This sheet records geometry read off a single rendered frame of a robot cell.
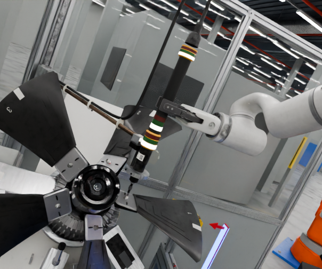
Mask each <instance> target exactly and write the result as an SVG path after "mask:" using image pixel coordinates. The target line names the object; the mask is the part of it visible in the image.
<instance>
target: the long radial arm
mask: <svg viewBox="0 0 322 269"><path fill-rule="evenodd" d="M57 180H60V179H59V178H55V177H51V176H48V175H44V174H41V173H38V172H34V171H30V170H26V169H23V168H19V167H15V166H13V165H9V164H5V163H2V162H0V189H5V190H6V193H8V194H43V195H44V194H46V193H49V192H52V191H54V190H53V188H54V189H55V187H56V186H55V184H57V183H58V182H57Z"/></svg>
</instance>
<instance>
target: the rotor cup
mask: <svg viewBox="0 0 322 269"><path fill-rule="evenodd" d="M95 183H100V184H101V185H102V189H101V190H99V191H96V190H95V189H94V184H95ZM67 186H68V188H69V194H70V201H71V209H72V211H71V213H70V215H71V216H72V217H73V218H75V219H77V220H80V221H84V214H85V215H87V214H88V215H99V216H101V217H103V216H104V215H105V214H106V213H107V212H108V211H109V210H110V208H111V206H112V205H113V204H114V203H115V202H116V200H117V199H118V196H119V193H120V182H119V179H118V177H117V175H116V174H115V172H114V171H113V170H112V169H110V168H109V167H107V166H105V165H101V164H94V165H89V166H87V167H85V168H83V169H82V170H81V171H80V172H79V173H78V174H77V176H76V177H75V178H74V179H73V180H72V181H70V182H69V183H68V182H67V183H66V185H65V187H67ZM73 195H74V196H75V197H74V198H72V196H73ZM96 211H99V212H98V213H95V212H96Z"/></svg>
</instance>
